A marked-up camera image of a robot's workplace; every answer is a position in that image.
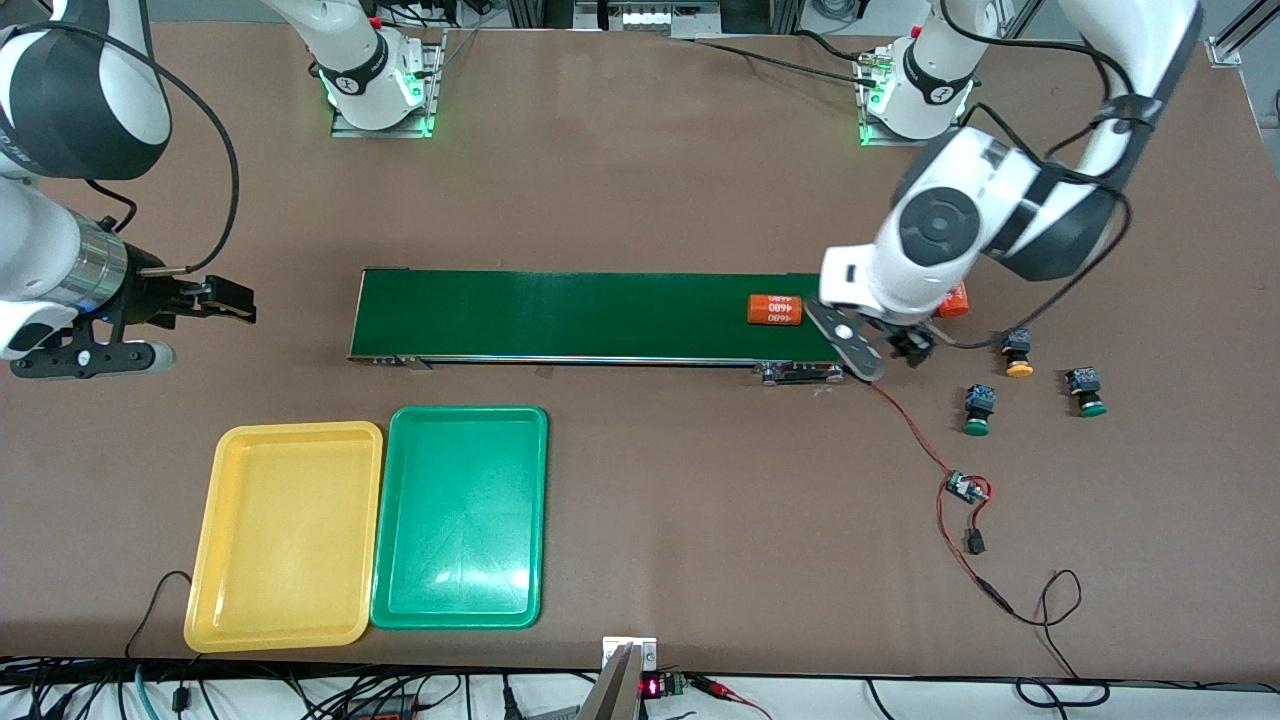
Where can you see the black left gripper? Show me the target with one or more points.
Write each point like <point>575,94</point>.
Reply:
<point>908,343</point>

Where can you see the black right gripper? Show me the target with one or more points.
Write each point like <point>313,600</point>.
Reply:
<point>150,298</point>

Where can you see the orange 4680 battery cylinder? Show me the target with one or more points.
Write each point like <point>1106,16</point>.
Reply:
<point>955,300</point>
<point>775,310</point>

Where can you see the green mushroom push button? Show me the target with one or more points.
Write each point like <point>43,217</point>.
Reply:
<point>1083,380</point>
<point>980,400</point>

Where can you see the yellow mushroom push button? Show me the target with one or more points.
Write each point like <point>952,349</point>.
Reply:
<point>1018,345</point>

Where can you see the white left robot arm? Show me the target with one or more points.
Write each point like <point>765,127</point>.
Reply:
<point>940,225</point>

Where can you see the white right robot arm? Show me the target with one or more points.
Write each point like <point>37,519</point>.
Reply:
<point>100,110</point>

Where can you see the small black controller board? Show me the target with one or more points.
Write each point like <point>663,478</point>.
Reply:
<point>965,487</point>

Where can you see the yellow plastic tray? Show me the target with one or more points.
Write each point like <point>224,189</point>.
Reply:
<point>285,540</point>

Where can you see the green plastic tray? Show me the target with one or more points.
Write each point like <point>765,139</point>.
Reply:
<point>460,520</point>

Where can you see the green conveyor belt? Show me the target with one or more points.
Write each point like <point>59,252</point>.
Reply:
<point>600,315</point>

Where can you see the red clip lead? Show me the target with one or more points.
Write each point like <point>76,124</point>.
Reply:
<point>722,688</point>

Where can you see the red LED display module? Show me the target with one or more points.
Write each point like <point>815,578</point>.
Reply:
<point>652,687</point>

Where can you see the silver equipment box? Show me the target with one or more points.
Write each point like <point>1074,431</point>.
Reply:
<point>645,15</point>

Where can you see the grey metal beam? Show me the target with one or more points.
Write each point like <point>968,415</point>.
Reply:
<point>610,695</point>

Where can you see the black inline switch red lead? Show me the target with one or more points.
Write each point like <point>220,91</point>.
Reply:
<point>976,544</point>

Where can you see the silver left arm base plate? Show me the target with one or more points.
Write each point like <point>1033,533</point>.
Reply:
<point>900,142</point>

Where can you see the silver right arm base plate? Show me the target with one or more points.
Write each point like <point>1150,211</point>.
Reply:
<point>380,132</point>

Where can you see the silver mount bracket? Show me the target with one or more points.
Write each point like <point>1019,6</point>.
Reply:
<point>645,650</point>

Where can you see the aluminium frame profile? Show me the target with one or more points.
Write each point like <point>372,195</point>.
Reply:
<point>1225,50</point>

